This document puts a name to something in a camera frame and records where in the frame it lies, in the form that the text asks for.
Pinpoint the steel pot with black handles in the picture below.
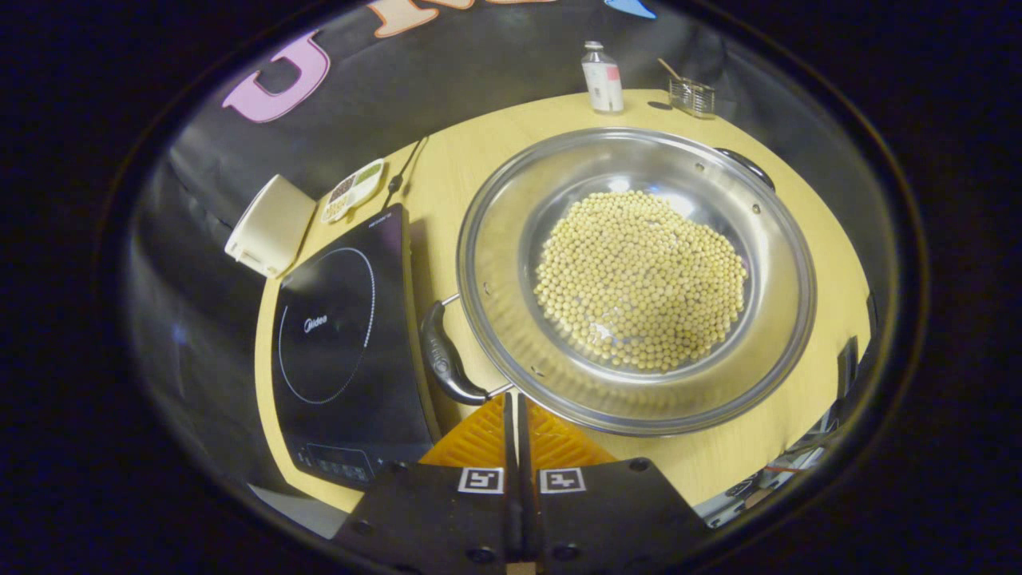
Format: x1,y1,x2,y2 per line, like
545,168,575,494
421,126,818,438

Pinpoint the small metal wire basket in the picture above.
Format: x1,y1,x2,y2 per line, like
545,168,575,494
668,76,717,121

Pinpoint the small white seasoning tray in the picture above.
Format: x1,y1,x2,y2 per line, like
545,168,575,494
321,158,386,224

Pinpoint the black induction cooktop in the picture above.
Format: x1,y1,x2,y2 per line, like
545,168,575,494
270,203,442,490

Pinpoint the pile of soybeans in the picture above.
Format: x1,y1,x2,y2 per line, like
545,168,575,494
533,190,749,374

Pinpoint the black backdrop cloth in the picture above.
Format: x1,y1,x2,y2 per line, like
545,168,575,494
128,0,887,488

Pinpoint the white plastic box appliance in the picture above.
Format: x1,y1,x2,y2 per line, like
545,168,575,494
224,174,318,279

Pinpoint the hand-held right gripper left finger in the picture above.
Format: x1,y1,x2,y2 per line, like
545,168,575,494
331,391,521,569

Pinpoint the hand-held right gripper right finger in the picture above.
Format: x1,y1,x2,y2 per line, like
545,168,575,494
519,391,711,569

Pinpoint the clear bottle with pink label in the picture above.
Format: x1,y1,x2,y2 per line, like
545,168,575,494
581,41,625,115

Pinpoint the thin black power cable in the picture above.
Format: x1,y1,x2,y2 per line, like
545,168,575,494
387,136,430,196

